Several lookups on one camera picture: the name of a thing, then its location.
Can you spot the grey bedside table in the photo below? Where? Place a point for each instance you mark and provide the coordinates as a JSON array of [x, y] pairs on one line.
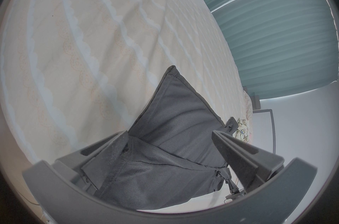
[[256, 102]]

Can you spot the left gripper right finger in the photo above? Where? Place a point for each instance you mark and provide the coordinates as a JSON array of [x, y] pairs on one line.
[[251, 162]]

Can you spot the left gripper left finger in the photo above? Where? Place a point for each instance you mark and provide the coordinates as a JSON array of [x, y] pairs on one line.
[[76, 164]]

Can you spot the black T-shirt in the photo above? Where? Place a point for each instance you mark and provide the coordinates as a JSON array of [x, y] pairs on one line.
[[172, 138]]

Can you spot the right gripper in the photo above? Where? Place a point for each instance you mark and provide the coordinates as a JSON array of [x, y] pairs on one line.
[[238, 193]]

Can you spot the bed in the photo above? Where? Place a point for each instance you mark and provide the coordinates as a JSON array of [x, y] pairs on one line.
[[79, 45]]

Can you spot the pale pink pillow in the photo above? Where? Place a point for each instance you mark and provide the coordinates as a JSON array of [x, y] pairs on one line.
[[248, 111]]

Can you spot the white printed pyjama top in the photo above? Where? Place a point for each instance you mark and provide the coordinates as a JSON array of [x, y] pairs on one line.
[[242, 130]]

